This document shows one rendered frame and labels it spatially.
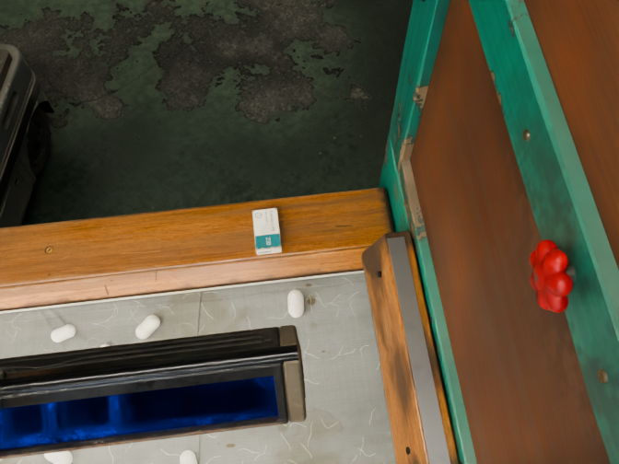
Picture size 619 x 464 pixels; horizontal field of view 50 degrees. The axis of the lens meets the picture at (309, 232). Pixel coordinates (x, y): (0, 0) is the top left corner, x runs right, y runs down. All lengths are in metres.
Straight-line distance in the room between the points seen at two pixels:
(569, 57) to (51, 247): 0.75
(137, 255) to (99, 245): 0.06
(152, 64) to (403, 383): 1.56
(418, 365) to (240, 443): 0.25
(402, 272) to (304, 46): 1.41
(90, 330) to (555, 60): 0.70
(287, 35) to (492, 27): 1.68
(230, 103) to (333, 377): 1.27
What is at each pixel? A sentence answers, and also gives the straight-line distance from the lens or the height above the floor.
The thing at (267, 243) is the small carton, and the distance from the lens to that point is 0.91.
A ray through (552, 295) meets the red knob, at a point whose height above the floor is 1.24.
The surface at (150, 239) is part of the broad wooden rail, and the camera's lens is 0.96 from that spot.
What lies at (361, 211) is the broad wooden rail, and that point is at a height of 0.76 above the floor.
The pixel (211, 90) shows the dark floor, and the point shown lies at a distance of 2.06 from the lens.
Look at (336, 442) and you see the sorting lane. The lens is 0.88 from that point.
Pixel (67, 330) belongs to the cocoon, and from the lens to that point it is 0.95.
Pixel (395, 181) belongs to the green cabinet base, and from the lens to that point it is 0.91.
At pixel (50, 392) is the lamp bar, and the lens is 0.55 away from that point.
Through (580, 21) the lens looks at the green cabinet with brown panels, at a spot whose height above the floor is 1.32.
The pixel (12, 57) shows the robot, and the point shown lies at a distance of 1.81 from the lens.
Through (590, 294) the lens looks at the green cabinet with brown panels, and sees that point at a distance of 0.41.
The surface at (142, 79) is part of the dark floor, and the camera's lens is 2.12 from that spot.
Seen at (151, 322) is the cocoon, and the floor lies 0.76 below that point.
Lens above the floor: 1.61
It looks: 64 degrees down
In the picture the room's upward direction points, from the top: straight up
